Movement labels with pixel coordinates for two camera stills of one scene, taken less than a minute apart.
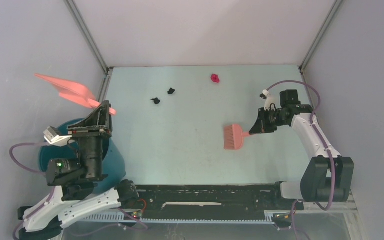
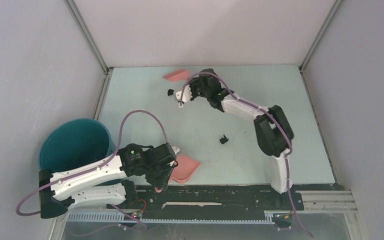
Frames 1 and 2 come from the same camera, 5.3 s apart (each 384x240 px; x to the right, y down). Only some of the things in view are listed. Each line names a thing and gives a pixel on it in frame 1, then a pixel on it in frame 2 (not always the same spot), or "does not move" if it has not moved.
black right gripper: [261, 126] → [192, 83]
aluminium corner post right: [336, 6] does not move
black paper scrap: [156, 100] → [223, 140]
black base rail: [214, 201] does not move
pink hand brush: [233, 136] → [178, 75]
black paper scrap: [171, 91] does not move
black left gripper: [99, 124] → [162, 182]
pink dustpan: [74, 92] → [182, 172]
